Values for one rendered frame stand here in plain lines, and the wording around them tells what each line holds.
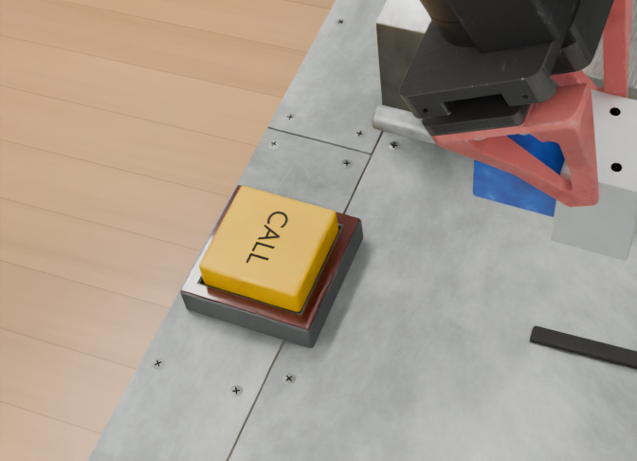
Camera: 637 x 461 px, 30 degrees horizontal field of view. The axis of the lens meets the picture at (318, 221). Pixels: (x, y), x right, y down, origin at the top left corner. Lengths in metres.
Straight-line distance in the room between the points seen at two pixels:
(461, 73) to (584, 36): 0.05
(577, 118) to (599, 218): 0.09
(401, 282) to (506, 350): 0.07
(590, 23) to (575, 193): 0.08
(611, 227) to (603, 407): 0.13
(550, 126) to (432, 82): 0.05
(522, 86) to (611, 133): 0.10
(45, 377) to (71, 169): 0.15
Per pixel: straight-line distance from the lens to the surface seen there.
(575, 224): 0.55
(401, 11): 0.69
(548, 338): 0.66
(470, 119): 0.48
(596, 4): 0.49
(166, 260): 0.71
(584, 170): 0.50
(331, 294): 0.67
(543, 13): 0.45
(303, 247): 0.66
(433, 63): 0.48
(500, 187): 0.55
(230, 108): 0.78
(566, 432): 0.64
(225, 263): 0.66
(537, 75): 0.44
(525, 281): 0.68
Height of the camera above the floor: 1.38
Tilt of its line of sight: 54 degrees down
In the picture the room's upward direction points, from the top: 9 degrees counter-clockwise
